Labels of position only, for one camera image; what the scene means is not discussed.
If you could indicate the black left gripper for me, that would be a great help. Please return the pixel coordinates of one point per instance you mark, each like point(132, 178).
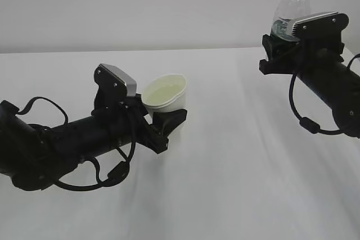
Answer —
point(125, 122)

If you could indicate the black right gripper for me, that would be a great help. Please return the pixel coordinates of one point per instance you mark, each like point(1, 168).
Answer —
point(307, 57)

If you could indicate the white paper cup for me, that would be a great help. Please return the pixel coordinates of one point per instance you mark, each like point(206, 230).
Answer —
point(165, 94)

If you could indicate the clear green-label water bottle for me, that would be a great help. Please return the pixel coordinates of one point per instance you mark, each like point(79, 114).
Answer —
point(286, 11)

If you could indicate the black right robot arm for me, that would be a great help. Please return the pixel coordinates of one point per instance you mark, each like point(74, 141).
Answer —
point(340, 94)

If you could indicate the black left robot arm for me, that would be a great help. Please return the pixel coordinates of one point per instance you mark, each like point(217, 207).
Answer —
point(36, 156)

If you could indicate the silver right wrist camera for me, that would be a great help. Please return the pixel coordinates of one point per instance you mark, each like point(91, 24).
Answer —
point(317, 25)

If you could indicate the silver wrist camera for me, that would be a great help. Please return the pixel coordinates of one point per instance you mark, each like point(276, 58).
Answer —
point(114, 86)
point(317, 25)

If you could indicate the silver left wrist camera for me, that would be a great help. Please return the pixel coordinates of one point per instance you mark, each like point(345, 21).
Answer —
point(114, 86)

